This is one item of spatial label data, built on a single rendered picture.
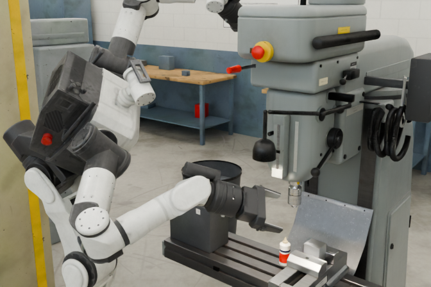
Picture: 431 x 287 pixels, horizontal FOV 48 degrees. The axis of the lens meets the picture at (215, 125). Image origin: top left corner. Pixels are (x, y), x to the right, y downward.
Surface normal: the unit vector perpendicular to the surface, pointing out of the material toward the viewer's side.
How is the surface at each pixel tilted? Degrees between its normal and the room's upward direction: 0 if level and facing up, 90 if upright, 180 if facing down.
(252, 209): 44
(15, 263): 90
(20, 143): 90
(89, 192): 27
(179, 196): 65
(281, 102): 90
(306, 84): 90
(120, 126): 78
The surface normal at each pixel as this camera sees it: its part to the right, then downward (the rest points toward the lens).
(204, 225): -0.63, 0.19
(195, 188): 0.37, -0.21
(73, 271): -0.43, 0.22
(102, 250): -0.14, 0.66
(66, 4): 0.79, 0.15
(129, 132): 0.54, 0.00
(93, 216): -0.07, -0.75
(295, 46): -0.17, 0.25
